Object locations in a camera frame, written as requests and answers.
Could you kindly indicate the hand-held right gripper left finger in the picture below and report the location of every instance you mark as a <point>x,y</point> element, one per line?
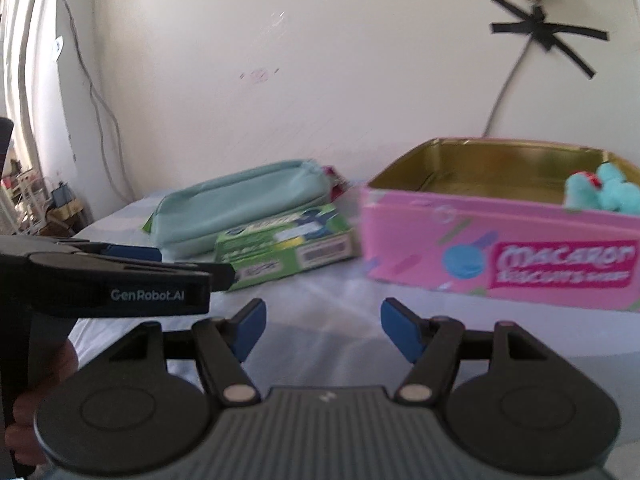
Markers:
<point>251,322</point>

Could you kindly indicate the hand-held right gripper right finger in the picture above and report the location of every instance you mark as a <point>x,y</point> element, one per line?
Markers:
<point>398,327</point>

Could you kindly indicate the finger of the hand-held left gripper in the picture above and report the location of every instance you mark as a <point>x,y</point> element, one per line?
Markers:
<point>135,253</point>
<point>222,277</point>

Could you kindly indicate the green toothpaste box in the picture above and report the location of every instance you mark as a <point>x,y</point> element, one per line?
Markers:
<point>280,245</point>

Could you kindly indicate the teal fabric pencil pouch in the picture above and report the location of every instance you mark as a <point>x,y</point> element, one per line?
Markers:
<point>225,205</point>

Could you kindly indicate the pink biscuit tin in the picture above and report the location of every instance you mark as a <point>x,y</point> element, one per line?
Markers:
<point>425,240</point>

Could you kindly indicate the person's left hand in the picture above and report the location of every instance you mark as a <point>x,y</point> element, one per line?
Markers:
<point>27,430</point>

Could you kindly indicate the green tissue packet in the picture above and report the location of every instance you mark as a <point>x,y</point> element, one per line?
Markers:
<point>150,223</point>

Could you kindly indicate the striped bed sheet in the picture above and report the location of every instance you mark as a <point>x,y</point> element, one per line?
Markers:
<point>320,305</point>

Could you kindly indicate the shiny pink pouch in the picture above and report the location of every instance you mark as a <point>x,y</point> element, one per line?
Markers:
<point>334,182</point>

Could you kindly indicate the white curtain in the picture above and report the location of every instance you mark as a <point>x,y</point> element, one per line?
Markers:
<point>25,60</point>

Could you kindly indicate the teal plush toy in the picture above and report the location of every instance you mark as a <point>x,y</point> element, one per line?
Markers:
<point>615,192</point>

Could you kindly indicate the black tape cross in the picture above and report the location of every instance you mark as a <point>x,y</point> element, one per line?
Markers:
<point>542,27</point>

